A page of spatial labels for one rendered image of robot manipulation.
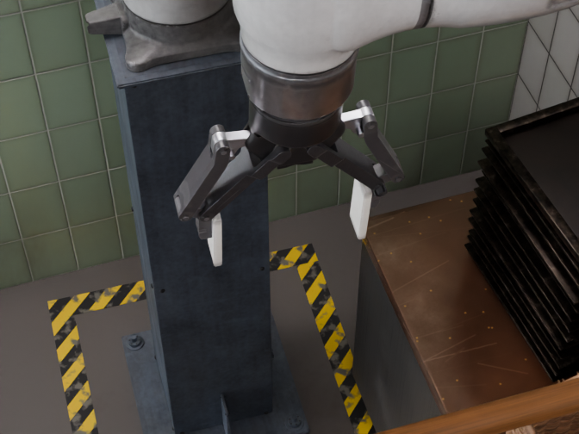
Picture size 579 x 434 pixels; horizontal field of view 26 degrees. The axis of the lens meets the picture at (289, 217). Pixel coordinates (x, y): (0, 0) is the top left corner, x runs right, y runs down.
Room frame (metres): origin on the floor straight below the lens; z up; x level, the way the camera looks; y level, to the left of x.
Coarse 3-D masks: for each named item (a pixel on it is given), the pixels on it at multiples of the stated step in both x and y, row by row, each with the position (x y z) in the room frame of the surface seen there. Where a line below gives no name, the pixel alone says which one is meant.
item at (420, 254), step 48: (384, 240) 1.26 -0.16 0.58; (432, 240) 1.26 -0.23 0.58; (384, 288) 1.18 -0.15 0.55; (432, 288) 1.16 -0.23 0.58; (480, 288) 1.16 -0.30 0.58; (384, 336) 1.17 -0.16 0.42; (432, 336) 1.07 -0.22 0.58; (480, 336) 1.07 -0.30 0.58; (384, 384) 1.15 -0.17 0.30; (432, 384) 0.99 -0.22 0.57; (480, 384) 0.98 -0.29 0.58; (528, 384) 0.98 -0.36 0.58
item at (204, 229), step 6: (180, 204) 0.68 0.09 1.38; (204, 204) 0.68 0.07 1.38; (198, 210) 0.68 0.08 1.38; (198, 216) 0.68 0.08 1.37; (198, 222) 0.68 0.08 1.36; (204, 222) 0.68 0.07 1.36; (210, 222) 0.68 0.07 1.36; (198, 228) 0.68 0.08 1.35; (204, 228) 0.68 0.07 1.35; (210, 228) 0.68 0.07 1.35; (198, 234) 0.68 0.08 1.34; (204, 234) 0.68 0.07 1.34; (210, 234) 0.68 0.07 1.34
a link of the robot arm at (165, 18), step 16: (128, 0) 1.29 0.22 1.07; (144, 0) 1.26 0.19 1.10; (160, 0) 1.25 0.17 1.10; (176, 0) 1.25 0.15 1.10; (192, 0) 1.26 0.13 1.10; (208, 0) 1.27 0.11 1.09; (224, 0) 1.30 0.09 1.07; (144, 16) 1.27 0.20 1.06; (160, 16) 1.26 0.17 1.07; (176, 16) 1.26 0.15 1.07; (192, 16) 1.26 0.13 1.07; (208, 16) 1.27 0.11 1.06
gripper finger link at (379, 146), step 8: (360, 104) 0.72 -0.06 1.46; (368, 104) 0.72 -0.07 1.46; (368, 120) 0.71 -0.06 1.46; (376, 120) 0.71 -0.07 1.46; (368, 128) 0.70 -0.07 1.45; (376, 128) 0.71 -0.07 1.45; (368, 136) 0.70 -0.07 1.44; (376, 136) 0.71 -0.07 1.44; (368, 144) 0.71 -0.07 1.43; (376, 144) 0.71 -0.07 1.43; (384, 144) 0.72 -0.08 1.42; (376, 152) 0.71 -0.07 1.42; (384, 152) 0.71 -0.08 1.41; (392, 152) 0.73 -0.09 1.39; (384, 160) 0.71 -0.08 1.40; (392, 160) 0.71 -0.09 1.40; (384, 168) 0.71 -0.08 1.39; (392, 168) 0.71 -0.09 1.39; (400, 168) 0.72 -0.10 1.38; (392, 176) 0.71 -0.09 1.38; (400, 176) 0.72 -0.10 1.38
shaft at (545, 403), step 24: (576, 384) 0.61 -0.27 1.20; (480, 408) 0.58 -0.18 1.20; (504, 408) 0.58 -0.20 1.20; (528, 408) 0.58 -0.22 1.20; (552, 408) 0.58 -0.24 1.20; (576, 408) 0.59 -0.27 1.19; (384, 432) 0.56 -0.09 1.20; (408, 432) 0.56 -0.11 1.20; (432, 432) 0.56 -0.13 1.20; (456, 432) 0.56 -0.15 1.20; (480, 432) 0.56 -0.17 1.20
